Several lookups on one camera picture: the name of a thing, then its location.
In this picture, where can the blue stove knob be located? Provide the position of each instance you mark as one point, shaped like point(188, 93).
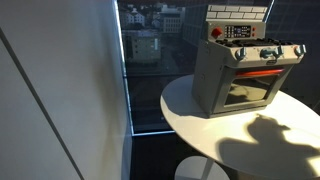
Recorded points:
point(266, 52)
point(300, 50)
point(240, 53)
point(279, 51)

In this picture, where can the grey toy stove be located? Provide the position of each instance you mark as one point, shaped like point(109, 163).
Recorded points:
point(210, 76)

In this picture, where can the red stove dial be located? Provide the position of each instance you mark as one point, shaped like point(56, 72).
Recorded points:
point(216, 32)

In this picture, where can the white window frame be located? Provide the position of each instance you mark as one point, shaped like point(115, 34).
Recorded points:
point(126, 86)

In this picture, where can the white table pedestal base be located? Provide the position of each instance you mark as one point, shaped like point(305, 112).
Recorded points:
point(193, 170)

